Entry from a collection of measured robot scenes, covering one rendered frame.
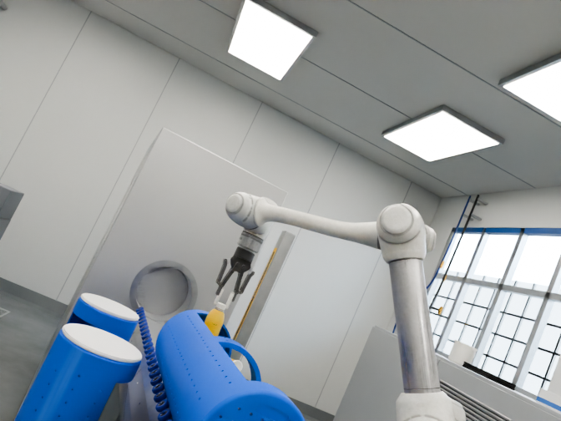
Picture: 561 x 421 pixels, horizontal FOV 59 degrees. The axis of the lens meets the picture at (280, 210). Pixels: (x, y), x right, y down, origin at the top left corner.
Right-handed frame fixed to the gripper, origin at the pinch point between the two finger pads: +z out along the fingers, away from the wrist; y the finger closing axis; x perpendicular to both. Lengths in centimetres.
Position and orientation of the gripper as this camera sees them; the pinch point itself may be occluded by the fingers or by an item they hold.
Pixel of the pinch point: (224, 298)
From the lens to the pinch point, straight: 190.7
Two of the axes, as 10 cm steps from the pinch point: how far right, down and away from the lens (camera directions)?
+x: 3.2, 0.0, -9.5
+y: -8.5, -4.3, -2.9
